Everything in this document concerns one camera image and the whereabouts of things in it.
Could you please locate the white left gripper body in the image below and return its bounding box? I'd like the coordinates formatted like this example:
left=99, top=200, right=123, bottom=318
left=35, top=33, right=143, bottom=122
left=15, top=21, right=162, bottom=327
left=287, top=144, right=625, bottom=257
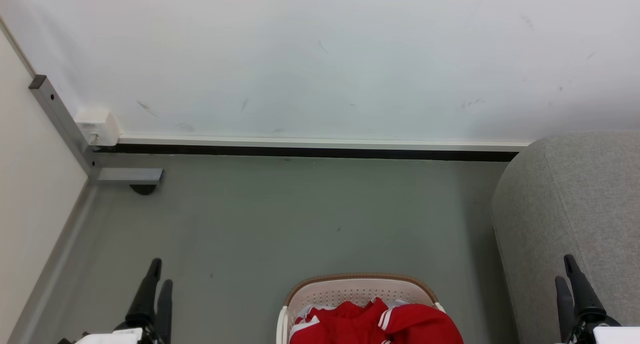
left=74, top=327, right=151, bottom=344

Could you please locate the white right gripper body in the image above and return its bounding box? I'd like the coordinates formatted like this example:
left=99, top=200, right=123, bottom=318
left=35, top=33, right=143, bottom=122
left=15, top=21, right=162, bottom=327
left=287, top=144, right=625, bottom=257
left=570, top=325, right=640, bottom=344

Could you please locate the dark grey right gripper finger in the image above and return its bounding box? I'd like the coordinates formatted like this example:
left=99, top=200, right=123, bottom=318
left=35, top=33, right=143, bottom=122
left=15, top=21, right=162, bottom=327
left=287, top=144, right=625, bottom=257
left=555, top=276, right=577, bottom=343
left=564, top=254, right=608, bottom=328

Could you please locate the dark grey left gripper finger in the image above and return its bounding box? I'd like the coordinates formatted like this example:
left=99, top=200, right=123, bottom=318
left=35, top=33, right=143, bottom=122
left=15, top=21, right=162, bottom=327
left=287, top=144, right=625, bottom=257
left=152, top=279, right=174, bottom=344
left=124, top=258, right=163, bottom=328

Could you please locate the red garment with white stripes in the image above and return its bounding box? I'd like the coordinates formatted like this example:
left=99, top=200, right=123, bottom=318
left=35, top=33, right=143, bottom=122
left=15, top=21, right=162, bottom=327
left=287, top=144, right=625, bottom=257
left=289, top=297, right=465, bottom=344

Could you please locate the beige perforated plastic laundry basket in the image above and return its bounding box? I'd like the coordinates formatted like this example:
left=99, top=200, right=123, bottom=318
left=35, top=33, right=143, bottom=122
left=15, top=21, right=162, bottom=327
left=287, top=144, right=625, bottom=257
left=276, top=272, right=446, bottom=344

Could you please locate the grey fabric sofa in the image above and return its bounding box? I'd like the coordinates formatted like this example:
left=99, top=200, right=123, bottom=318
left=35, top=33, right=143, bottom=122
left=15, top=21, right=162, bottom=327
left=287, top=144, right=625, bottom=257
left=490, top=130, right=640, bottom=344

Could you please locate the white wall socket box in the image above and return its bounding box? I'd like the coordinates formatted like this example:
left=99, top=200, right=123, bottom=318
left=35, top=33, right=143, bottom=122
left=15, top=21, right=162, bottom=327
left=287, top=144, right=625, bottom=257
left=74, top=109, right=121, bottom=147

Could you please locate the white and black wall skirting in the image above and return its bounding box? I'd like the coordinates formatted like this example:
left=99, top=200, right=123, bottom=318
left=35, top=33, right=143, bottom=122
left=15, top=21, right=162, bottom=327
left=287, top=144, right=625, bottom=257
left=93, top=136, right=532, bottom=163

